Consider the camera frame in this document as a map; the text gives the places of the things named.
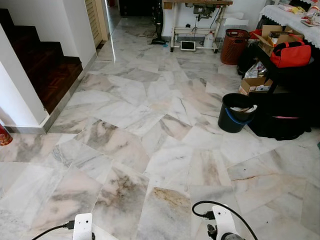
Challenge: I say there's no large black bag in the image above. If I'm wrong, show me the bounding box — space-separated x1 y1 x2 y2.
248 45 320 141

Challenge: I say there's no red bag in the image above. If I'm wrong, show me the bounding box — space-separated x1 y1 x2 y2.
270 41 312 68

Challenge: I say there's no small cardboard box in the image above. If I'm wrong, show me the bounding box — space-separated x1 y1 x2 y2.
239 75 274 96

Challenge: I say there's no black plastic bucket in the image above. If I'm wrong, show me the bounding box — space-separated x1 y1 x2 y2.
218 93 258 134

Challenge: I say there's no large open cardboard box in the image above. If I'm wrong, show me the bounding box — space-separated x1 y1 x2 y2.
255 24 304 55

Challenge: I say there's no table with white cloth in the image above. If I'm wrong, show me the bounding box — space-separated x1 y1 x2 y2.
260 0 320 48

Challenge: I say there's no brown woven basket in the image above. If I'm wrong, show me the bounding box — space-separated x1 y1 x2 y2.
220 28 250 66

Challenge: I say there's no white storage box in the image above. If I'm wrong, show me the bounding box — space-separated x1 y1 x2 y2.
223 17 249 31

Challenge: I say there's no white plastic jug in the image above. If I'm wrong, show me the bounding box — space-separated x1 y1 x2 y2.
203 31 216 49

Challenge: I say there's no white flat scale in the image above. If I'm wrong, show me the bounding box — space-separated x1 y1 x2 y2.
180 40 197 52

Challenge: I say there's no sewing machine table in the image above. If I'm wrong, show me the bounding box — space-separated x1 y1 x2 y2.
163 0 234 54

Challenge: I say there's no black upright vacuum cleaner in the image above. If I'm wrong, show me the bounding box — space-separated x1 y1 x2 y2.
151 0 168 46

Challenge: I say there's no wooden louvre door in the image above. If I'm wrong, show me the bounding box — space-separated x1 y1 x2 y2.
84 0 110 48

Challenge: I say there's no dark wooden staircase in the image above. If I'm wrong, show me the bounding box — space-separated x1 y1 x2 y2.
0 7 84 115

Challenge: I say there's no red canister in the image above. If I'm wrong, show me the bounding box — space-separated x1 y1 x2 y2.
0 124 13 147

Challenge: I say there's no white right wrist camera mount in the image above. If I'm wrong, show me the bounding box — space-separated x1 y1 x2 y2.
212 205 237 240

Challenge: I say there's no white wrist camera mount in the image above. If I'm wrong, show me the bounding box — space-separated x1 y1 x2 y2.
212 205 237 240
73 213 94 240

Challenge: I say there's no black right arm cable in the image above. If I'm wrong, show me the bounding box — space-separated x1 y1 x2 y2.
192 200 259 240

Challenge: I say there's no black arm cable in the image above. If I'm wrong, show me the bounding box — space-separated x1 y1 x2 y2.
192 200 259 240
31 221 76 240

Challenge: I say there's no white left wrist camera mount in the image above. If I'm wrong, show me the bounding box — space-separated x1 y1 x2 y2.
73 213 94 240

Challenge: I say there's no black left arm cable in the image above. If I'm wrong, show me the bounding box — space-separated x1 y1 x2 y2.
31 221 76 240

